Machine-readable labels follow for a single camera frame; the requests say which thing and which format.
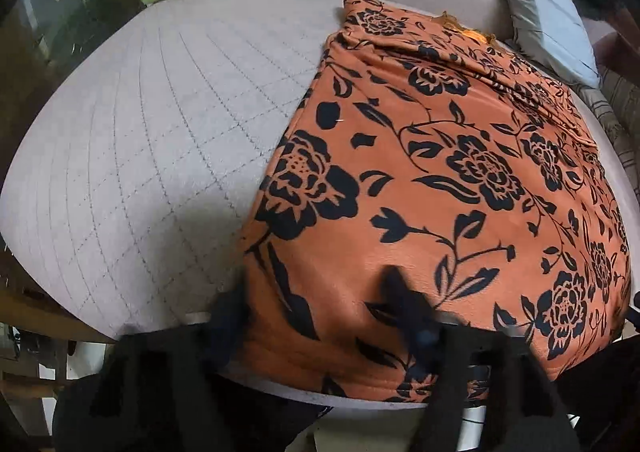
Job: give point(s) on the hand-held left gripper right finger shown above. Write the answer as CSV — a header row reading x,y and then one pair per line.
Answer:
x,y
425,337

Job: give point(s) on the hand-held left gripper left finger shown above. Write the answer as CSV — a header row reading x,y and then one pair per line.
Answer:
x,y
230,327

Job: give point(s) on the orange black floral garment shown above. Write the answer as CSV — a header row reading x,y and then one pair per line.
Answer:
x,y
425,171

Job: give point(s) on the pink quilted sofa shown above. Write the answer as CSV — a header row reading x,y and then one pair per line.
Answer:
x,y
150,131

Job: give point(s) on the striped beige cushion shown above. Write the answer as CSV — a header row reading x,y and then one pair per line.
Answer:
x,y
620,101

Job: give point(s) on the grey white pillow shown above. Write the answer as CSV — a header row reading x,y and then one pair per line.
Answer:
x,y
550,21

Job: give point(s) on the dark wooden cabinet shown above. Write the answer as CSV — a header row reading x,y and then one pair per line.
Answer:
x,y
55,31

